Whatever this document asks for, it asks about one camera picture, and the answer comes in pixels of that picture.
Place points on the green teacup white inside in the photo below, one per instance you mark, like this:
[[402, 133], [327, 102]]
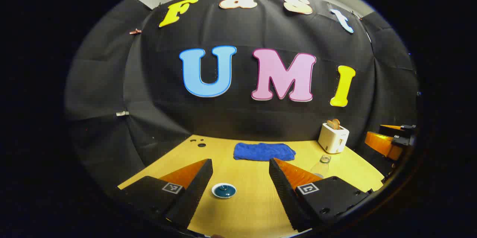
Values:
[[223, 197]]

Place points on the red cloth clip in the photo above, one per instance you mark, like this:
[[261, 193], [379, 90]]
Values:
[[135, 31]]

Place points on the blue towel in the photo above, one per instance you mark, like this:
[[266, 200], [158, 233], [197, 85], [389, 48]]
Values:
[[262, 151]]

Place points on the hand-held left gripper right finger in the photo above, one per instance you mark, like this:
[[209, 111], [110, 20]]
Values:
[[283, 193]]

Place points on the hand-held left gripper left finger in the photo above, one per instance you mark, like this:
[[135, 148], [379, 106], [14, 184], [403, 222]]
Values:
[[193, 193]]

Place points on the brown toast slice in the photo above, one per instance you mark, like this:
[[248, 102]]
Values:
[[337, 122], [330, 124]]

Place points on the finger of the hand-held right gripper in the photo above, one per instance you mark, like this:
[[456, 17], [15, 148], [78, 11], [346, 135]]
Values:
[[391, 130], [380, 143]]

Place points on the clear plastic water bottle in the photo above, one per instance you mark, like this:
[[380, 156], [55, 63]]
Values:
[[325, 159]]

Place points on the white toaster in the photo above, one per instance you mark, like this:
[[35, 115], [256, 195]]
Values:
[[331, 141]]

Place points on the white cloth clip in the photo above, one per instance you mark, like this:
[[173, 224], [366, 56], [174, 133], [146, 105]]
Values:
[[122, 113]]

